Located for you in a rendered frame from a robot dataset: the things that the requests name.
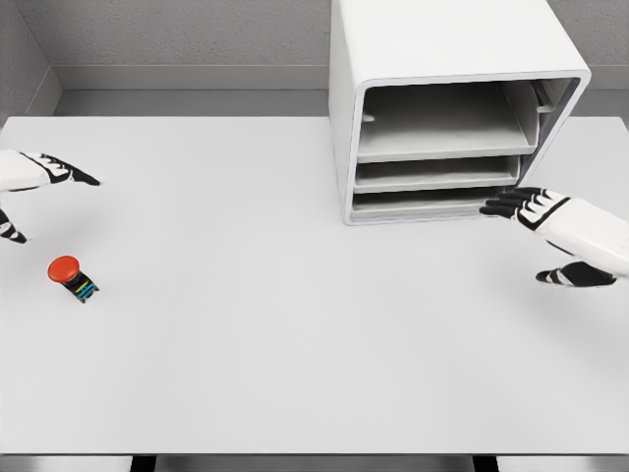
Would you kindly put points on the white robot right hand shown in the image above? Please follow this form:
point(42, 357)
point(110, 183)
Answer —
point(585, 226)

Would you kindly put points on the white tabletop storage cabinet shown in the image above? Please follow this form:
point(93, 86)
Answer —
point(442, 39)

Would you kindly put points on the red button load switch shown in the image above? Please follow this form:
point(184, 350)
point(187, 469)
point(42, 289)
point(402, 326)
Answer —
point(66, 271)

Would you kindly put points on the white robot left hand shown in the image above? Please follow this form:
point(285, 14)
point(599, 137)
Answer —
point(24, 172)

